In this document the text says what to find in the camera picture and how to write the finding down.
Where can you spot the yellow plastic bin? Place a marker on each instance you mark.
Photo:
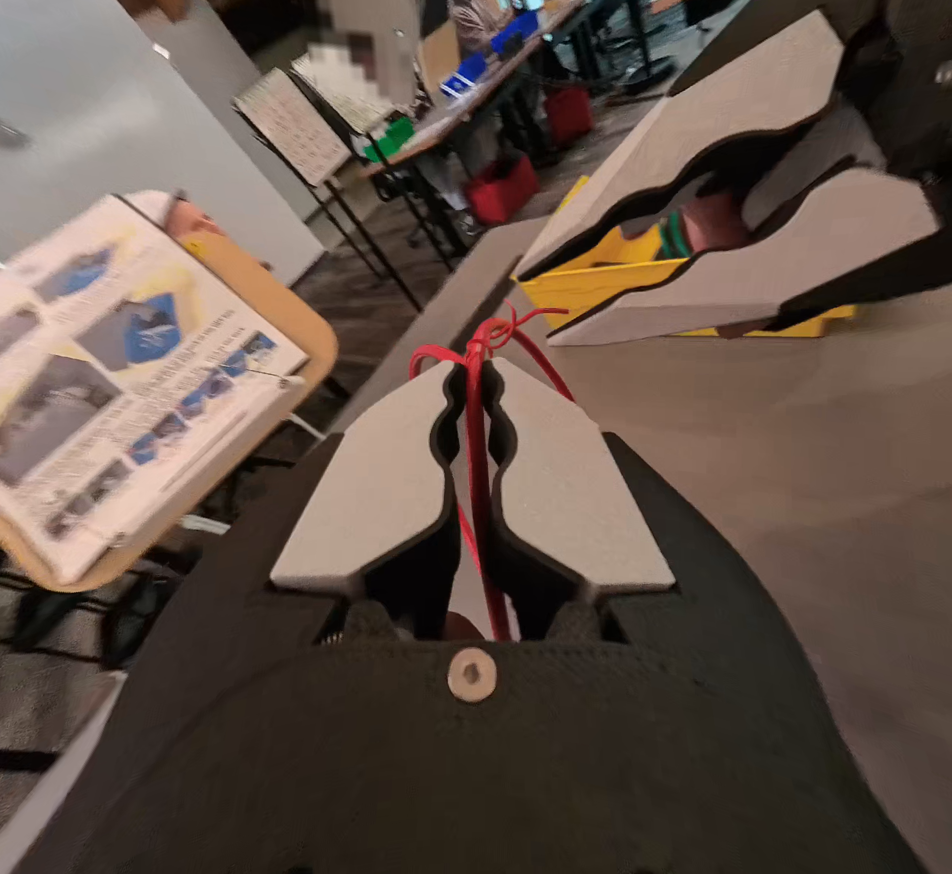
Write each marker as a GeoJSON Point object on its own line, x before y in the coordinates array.
{"type": "Point", "coordinates": [580, 286]}

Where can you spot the black floor stand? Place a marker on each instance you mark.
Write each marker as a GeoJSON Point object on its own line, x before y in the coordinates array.
{"type": "Point", "coordinates": [647, 74]}

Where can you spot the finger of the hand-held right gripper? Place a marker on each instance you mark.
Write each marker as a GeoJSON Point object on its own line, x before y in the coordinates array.
{"type": "Point", "coordinates": [706, 115]}
{"type": "Point", "coordinates": [781, 271]}

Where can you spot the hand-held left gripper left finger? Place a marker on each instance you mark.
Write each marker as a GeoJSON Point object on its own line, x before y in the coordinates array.
{"type": "Point", "coordinates": [364, 502]}

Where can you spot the person's right hand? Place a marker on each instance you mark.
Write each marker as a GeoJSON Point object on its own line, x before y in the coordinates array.
{"type": "Point", "coordinates": [714, 223]}

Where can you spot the red container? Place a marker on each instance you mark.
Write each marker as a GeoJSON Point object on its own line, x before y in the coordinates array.
{"type": "Point", "coordinates": [569, 115]}

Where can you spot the blue bin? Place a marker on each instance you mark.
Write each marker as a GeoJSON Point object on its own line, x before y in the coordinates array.
{"type": "Point", "coordinates": [517, 33]}
{"type": "Point", "coordinates": [465, 74]}

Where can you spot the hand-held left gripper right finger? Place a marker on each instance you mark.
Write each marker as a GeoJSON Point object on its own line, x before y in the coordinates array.
{"type": "Point", "coordinates": [580, 509]}

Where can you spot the white chart board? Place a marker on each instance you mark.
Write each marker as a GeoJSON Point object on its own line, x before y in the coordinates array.
{"type": "Point", "coordinates": [297, 130]}
{"type": "Point", "coordinates": [349, 100]}

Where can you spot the printed instruction sheet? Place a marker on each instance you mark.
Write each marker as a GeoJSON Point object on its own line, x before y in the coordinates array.
{"type": "Point", "coordinates": [111, 368]}

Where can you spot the instruction sheet on wooden stand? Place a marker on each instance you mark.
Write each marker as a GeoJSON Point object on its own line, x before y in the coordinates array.
{"type": "Point", "coordinates": [297, 323]}

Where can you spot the red bag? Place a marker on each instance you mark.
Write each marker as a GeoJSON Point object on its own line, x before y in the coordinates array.
{"type": "Point", "coordinates": [506, 189]}

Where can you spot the green bin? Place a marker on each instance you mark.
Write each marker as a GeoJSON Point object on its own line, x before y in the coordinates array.
{"type": "Point", "coordinates": [390, 137]}

